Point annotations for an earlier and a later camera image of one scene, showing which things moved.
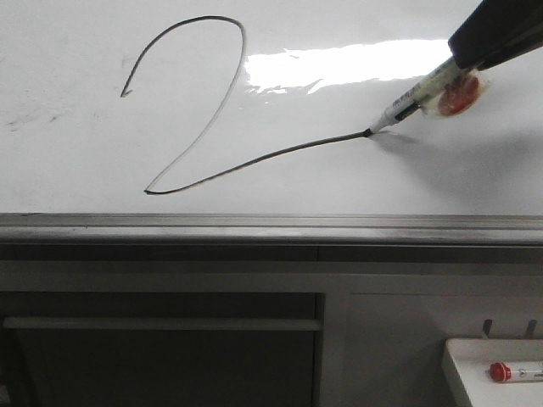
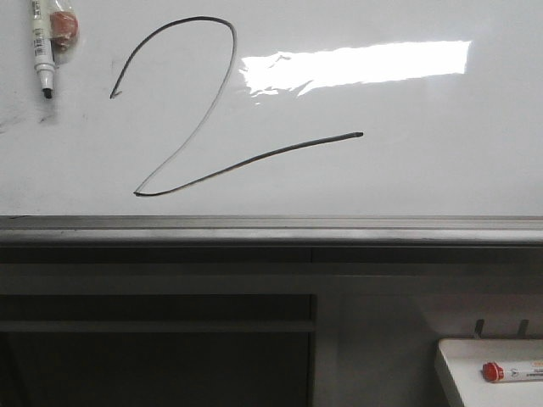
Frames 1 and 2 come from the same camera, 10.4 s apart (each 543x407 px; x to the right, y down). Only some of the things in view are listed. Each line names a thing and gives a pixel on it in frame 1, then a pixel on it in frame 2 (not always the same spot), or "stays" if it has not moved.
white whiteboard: [254, 107] stays
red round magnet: [462, 95] to [64, 29]
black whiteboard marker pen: [414, 97] to [43, 58]
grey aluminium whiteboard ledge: [269, 229] stays
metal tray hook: [486, 326] to [478, 327]
